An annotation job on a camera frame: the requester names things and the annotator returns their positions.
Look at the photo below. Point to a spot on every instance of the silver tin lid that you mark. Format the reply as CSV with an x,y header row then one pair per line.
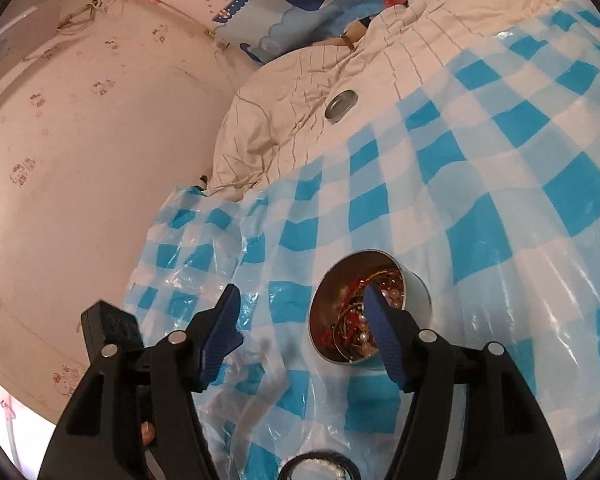
x,y
340,105

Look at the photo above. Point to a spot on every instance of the gold wire bangles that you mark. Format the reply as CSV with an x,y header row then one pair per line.
x,y
390,283

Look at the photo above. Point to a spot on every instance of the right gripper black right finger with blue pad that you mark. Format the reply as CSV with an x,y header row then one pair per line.
x,y
472,414

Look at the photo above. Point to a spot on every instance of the white striped pillow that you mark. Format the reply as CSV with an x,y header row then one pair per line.
x,y
276,121

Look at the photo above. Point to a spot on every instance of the blue white checkered plastic sheet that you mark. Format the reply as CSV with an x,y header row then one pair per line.
x,y
485,183

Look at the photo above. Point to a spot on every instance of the brown bottle on bed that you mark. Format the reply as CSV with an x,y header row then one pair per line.
x,y
351,35

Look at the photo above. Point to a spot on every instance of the white striped duvet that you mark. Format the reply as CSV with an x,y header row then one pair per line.
x,y
406,45

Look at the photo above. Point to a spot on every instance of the person's left hand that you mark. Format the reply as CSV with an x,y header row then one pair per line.
x,y
147,431

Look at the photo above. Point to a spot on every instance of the black round jewelry tray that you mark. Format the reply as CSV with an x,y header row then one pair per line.
x,y
326,464

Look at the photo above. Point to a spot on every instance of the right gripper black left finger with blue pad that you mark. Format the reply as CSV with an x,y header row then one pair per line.
x,y
98,434

